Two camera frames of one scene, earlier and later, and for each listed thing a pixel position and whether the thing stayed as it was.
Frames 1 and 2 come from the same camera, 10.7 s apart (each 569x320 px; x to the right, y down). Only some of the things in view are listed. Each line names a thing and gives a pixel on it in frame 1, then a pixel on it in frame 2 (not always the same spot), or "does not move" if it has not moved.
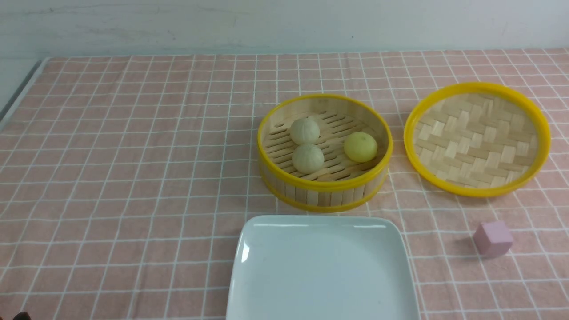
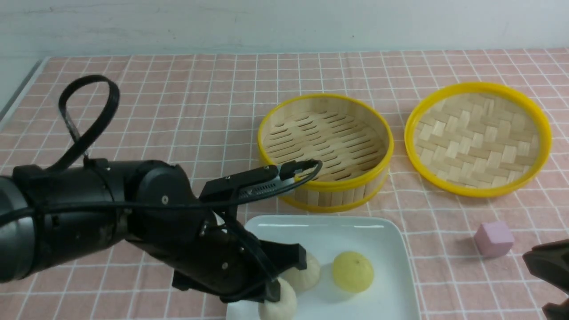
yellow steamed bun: x=360 y=147 → x=353 y=272
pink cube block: x=492 y=238 does not move
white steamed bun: x=307 y=158 → x=284 y=309
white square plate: x=321 y=267 does not move
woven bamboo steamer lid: x=477 y=139 does not move
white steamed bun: x=304 y=131 → x=303 y=280
